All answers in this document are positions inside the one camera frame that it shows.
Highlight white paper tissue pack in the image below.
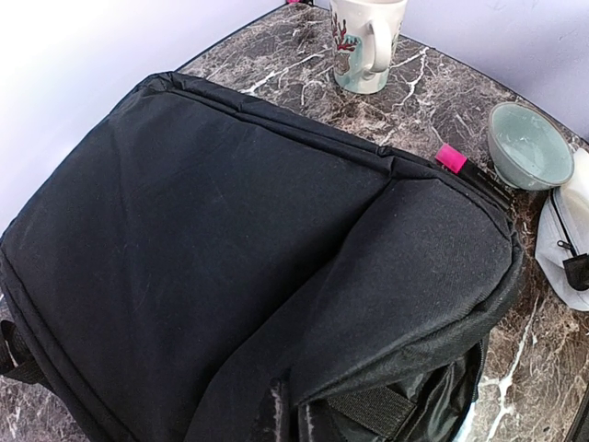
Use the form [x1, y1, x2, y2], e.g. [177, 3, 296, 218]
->
[535, 148, 589, 311]

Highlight black marker pink cap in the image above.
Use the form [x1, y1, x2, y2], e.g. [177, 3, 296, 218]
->
[435, 144, 512, 210]

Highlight pale green ceramic bowl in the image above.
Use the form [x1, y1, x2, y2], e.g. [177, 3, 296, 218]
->
[487, 102, 574, 192]

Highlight black student backpack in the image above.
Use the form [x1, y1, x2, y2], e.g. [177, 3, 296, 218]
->
[1, 73, 524, 441]

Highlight white ceramic mug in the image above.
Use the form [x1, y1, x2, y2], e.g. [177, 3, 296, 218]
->
[329, 1, 407, 95]

